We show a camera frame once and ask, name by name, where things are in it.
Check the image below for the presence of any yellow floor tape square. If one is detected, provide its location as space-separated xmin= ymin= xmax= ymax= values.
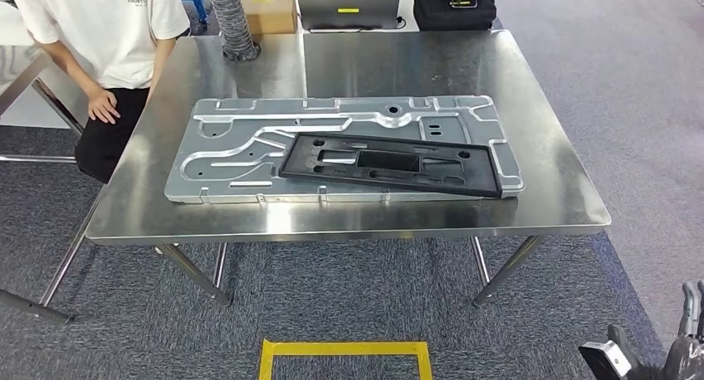
xmin=257 ymin=339 xmax=434 ymax=380

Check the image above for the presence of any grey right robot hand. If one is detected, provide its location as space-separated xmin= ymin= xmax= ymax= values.
xmin=659 ymin=280 xmax=704 ymax=380

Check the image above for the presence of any grey stamped metal plate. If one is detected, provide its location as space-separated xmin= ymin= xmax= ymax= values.
xmin=164 ymin=95 xmax=526 ymax=206

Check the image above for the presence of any black bag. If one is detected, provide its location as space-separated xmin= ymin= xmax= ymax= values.
xmin=412 ymin=0 xmax=498 ymax=33

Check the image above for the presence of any black plastic mounting plate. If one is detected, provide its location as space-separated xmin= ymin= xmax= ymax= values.
xmin=278 ymin=132 xmax=505 ymax=201

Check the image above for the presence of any brown cardboard box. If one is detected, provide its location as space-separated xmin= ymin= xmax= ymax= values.
xmin=239 ymin=0 xmax=299 ymax=37

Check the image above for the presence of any steel side table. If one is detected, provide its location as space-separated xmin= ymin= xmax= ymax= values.
xmin=0 ymin=43 xmax=106 ymax=325

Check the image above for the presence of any grey ribbed flexible hose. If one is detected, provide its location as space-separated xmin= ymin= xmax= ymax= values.
xmin=206 ymin=0 xmax=263 ymax=63

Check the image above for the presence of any person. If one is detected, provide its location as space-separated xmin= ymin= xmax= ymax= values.
xmin=7 ymin=0 xmax=192 ymax=185

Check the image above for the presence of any stainless steel workbench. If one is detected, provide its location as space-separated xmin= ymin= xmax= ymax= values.
xmin=85 ymin=29 xmax=614 ymax=308

